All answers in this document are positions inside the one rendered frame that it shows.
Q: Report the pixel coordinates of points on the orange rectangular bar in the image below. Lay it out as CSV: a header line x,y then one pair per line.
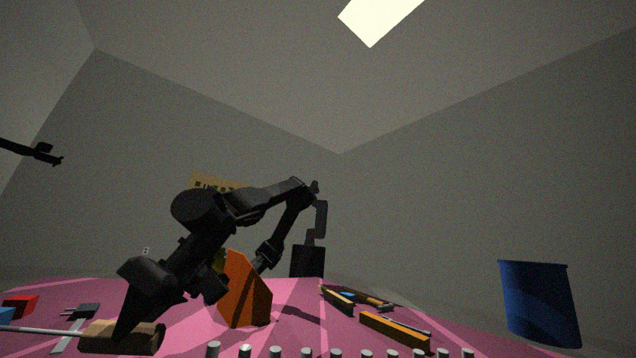
x,y
394,331

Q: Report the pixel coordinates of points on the blue block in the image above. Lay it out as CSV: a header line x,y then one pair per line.
x,y
349,296
6,314

